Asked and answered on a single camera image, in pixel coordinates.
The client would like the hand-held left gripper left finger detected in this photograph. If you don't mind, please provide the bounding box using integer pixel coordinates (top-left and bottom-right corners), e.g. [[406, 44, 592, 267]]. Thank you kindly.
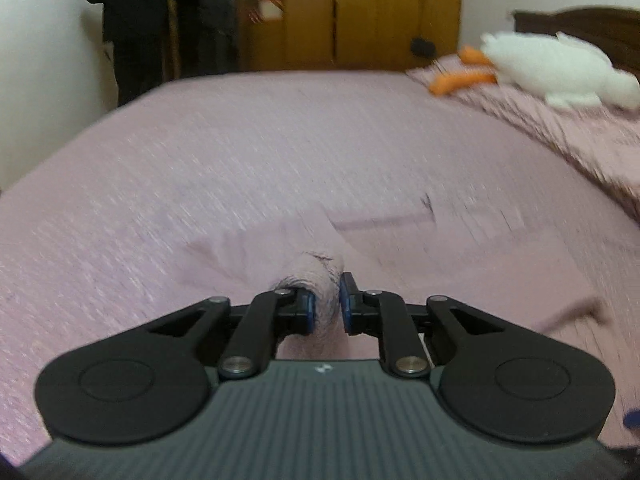
[[146, 286, 317, 380]]

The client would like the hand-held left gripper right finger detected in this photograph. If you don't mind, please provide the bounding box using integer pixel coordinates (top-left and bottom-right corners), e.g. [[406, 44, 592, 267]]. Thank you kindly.
[[338, 272, 506, 379]]

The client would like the grey hanging coat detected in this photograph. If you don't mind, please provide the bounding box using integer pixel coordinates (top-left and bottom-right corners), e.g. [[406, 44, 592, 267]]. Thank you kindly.
[[190, 0, 239, 73]]

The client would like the black jacket with green print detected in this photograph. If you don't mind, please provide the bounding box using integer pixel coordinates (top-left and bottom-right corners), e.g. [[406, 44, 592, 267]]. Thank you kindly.
[[84, 0, 187, 108]]

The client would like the dark wooden headboard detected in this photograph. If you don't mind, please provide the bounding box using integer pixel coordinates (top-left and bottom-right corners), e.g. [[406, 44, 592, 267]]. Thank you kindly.
[[512, 6, 640, 67]]

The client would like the white goose plush toy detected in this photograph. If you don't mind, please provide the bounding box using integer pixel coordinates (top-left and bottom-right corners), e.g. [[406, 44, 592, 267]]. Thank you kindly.
[[429, 31, 640, 111]]

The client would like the wooden wardrobe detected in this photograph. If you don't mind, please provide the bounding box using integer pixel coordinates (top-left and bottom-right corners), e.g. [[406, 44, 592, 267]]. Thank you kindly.
[[235, 0, 463, 73]]

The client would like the pink quilt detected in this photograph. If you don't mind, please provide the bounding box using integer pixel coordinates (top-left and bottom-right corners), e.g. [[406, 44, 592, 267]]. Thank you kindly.
[[406, 54, 640, 223]]

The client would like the red and white box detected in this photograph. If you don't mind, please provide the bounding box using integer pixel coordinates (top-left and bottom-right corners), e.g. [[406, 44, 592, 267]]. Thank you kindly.
[[249, 0, 285, 24]]

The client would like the small pink garment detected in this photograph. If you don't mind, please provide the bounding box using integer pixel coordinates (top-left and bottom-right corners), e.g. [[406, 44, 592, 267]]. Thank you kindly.
[[185, 195, 606, 358]]

